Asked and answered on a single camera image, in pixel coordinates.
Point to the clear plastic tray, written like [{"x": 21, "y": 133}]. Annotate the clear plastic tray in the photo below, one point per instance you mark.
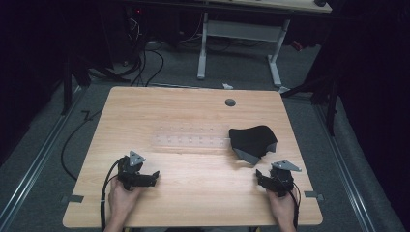
[{"x": 190, "y": 138}]

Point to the black cloth with grey lining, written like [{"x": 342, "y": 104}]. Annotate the black cloth with grey lining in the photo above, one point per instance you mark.
[{"x": 253, "y": 141}]

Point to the person's right hand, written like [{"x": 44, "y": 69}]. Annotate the person's right hand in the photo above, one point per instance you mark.
[{"x": 282, "y": 208}]

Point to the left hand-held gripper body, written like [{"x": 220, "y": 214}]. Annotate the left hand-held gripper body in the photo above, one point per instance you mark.
[{"x": 129, "y": 174}]

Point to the person's left hand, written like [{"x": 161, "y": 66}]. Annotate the person's left hand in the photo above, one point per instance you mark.
[{"x": 122, "y": 201}]

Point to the grey tape strip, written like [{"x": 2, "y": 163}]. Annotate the grey tape strip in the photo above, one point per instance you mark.
[
  {"x": 313, "y": 195},
  {"x": 73, "y": 198}
]

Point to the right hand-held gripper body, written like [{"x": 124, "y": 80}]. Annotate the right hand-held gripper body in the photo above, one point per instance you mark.
[{"x": 283, "y": 179}]

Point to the black metal stand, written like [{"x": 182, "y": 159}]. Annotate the black metal stand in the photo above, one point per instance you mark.
[
  {"x": 322, "y": 87},
  {"x": 68, "y": 74}
]

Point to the metal floor rail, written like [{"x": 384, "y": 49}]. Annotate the metal floor rail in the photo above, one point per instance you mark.
[
  {"x": 345, "y": 170},
  {"x": 35, "y": 164}
]

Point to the white desk frame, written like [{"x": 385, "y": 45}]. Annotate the white desk frame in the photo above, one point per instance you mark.
[{"x": 238, "y": 32}]

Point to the white paper scrap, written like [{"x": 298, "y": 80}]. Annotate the white paper scrap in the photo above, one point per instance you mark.
[{"x": 227, "y": 86}]

